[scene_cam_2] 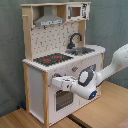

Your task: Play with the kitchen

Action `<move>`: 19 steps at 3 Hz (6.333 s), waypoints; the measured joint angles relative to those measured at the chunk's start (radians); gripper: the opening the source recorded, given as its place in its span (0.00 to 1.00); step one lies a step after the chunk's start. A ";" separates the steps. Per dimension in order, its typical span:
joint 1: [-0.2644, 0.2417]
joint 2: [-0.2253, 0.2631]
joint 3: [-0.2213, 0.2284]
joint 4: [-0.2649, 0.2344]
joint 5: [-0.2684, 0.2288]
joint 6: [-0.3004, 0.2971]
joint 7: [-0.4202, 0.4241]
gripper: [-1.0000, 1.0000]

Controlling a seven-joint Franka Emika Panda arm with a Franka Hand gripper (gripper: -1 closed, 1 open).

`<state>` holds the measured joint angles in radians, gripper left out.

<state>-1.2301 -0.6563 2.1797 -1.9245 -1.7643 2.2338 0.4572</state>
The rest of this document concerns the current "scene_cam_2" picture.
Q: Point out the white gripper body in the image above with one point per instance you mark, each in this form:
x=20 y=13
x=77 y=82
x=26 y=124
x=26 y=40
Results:
x=64 y=83

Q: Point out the toy oven door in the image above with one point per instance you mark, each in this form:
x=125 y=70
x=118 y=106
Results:
x=63 y=101

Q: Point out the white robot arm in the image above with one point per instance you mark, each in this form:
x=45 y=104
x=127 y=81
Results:
x=87 y=82

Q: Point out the wooden toy kitchen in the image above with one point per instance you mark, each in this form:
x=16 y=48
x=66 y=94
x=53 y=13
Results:
x=46 y=40

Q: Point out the left stove knob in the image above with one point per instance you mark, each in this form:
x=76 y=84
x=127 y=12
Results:
x=57 y=74

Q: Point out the stove knob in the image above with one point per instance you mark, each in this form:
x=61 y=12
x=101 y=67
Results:
x=74 y=69
x=57 y=74

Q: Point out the right stove knob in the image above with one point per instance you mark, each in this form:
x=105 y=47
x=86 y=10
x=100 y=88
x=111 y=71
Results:
x=74 y=69

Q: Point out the black stovetop red burners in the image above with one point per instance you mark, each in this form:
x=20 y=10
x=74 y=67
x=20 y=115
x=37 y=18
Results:
x=52 y=59

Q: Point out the grey ice dispenser panel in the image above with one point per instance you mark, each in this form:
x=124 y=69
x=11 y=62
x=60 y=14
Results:
x=92 y=67

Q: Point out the grey toy sink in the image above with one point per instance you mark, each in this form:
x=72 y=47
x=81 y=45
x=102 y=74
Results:
x=79 y=51

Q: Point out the black toy faucet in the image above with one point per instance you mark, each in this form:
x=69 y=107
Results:
x=72 y=41

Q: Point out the grey range hood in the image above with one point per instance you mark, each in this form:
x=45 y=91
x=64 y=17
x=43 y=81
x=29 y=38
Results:
x=48 y=18

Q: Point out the white toy microwave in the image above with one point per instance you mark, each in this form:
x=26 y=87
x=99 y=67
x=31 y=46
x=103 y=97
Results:
x=78 y=11

